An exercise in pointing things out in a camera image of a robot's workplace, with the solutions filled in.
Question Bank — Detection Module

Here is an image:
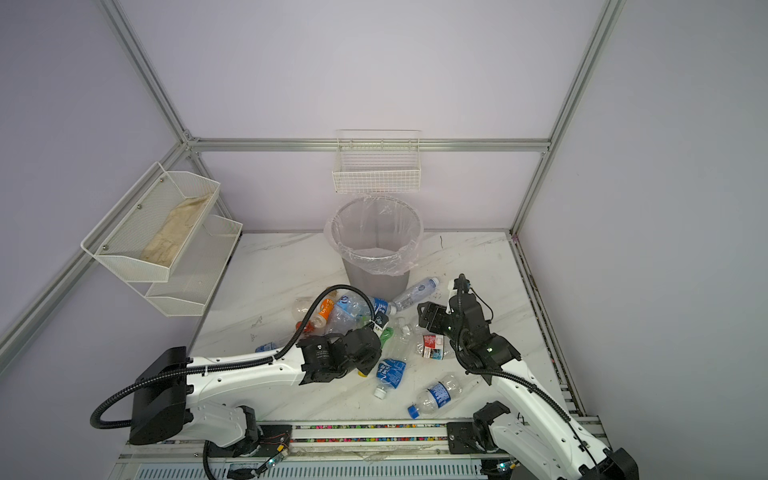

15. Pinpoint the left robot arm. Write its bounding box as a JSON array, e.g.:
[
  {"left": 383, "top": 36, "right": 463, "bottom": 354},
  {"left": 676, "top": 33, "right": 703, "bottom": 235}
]
[{"left": 128, "top": 325, "right": 382, "bottom": 452}]

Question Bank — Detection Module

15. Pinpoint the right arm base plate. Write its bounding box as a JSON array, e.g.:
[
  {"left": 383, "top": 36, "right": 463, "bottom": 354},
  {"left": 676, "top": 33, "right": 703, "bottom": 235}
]
[{"left": 446, "top": 421, "right": 499, "bottom": 454}]

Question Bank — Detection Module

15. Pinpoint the green label clear bottle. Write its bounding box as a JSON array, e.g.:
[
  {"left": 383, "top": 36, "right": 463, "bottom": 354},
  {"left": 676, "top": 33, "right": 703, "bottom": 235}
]
[{"left": 381, "top": 325, "right": 417, "bottom": 362}]

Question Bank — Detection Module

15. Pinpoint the grey mesh waste bin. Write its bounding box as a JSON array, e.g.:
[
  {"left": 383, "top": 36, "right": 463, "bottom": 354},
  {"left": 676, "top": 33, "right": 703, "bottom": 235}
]
[{"left": 331, "top": 195, "right": 423, "bottom": 302}]

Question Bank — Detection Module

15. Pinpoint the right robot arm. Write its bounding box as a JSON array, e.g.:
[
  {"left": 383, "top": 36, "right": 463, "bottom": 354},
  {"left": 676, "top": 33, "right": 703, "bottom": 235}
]
[{"left": 417, "top": 276, "right": 639, "bottom": 479}]

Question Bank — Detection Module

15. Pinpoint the left black corrugated cable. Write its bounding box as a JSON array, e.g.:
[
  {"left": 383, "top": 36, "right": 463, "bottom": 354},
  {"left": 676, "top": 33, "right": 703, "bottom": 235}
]
[{"left": 89, "top": 283, "right": 378, "bottom": 430}]

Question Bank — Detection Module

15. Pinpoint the white mesh lower shelf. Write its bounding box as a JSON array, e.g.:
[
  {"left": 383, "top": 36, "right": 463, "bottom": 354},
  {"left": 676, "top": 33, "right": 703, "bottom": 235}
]
[{"left": 145, "top": 214, "right": 242, "bottom": 317}]

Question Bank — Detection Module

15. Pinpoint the white wire wall basket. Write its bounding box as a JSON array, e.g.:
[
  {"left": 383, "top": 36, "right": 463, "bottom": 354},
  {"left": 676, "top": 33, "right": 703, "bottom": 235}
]
[{"left": 332, "top": 129, "right": 422, "bottom": 194}]

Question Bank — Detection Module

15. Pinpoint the red cap round bottle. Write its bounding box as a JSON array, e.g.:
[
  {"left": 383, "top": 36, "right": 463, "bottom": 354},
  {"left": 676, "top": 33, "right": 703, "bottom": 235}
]
[{"left": 291, "top": 297, "right": 316, "bottom": 334}]

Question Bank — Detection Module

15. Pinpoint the beige cloth in shelf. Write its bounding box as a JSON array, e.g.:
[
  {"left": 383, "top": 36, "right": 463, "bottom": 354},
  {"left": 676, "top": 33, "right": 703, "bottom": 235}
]
[{"left": 140, "top": 194, "right": 211, "bottom": 267}]

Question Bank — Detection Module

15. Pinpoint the clear bottle white cap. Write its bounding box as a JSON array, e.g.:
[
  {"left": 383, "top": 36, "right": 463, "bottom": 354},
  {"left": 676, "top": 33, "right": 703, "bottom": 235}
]
[{"left": 392, "top": 277, "right": 440, "bottom": 311}]

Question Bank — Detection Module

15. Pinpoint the orange label juice bottle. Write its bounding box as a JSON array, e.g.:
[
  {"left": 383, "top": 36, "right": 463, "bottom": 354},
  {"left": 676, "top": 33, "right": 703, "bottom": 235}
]
[{"left": 310, "top": 297, "right": 335, "bottom": 330}]

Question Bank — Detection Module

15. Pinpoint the red label clear bottle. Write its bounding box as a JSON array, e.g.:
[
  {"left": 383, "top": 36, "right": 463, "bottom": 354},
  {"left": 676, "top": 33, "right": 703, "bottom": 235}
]
[{"left": 417, "top": 333, "right": 456, "bottom": 361}]

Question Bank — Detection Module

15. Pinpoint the blue cap water bottle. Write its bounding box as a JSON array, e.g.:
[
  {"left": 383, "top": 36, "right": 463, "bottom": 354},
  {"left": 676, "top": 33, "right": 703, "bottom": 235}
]
[{"left": 407, "top": 374, "right": 463, "bottom": 419}]

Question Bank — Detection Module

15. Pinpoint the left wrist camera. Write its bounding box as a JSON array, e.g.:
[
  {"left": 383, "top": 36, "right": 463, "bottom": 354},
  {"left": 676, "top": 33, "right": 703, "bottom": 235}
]
[{"left": 371, "top": 312, "right": 389, "bottom": 337}]

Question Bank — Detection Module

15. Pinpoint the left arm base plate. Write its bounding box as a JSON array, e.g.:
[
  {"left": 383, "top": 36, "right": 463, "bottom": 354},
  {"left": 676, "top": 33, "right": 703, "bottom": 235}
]
[{"left": 223, "top": 424, "right": 293, "bottom": 458}]

